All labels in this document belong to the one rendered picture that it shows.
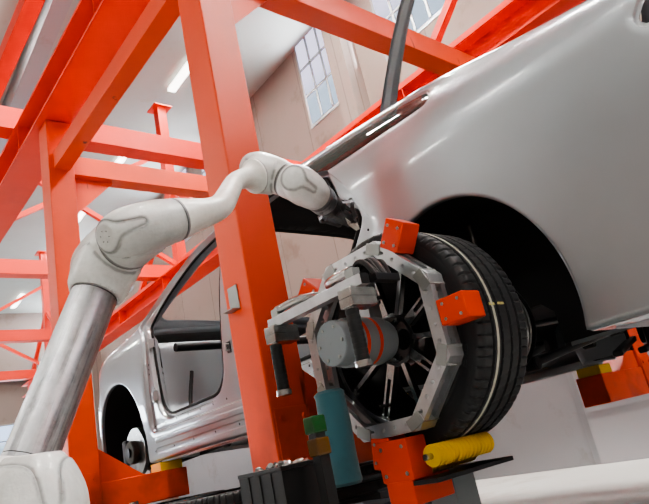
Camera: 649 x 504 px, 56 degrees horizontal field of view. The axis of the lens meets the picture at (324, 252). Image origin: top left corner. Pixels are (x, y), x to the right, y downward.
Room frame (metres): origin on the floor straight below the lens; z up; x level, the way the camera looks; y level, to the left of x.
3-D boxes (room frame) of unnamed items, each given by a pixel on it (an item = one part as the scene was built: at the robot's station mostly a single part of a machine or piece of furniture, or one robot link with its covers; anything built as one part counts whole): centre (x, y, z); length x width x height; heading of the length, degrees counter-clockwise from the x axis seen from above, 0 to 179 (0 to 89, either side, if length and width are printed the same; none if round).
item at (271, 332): (1.77, 0.17, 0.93); 0.09 x 0.05 x 0.05; 133
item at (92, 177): (4.43, 0.58, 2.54); 2.58 x 0.12 x 0.42; 133
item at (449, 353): (1.78, -0.09, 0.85); 0.54 x 0.07 x 0.54; 43
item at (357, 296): (1.52, -0.06, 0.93); 0.09 x 0.05 x 0.05; 133
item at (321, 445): (1.47, 0.11, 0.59); 0.04 x 0.04 x 0.04; 43
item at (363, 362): (1.50, -0.04, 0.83); 0.04 x 0.04 x 0.16
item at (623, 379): (3.72, -1.49, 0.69); 0.52 x 0.17 x 0.35; 133
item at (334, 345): (1.73, -0.04, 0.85); 0.21 x 0.14 x 0.14; 133
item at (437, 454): (1.76, -0.25, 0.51); 0.29 x 0.06 x 0.06; 133
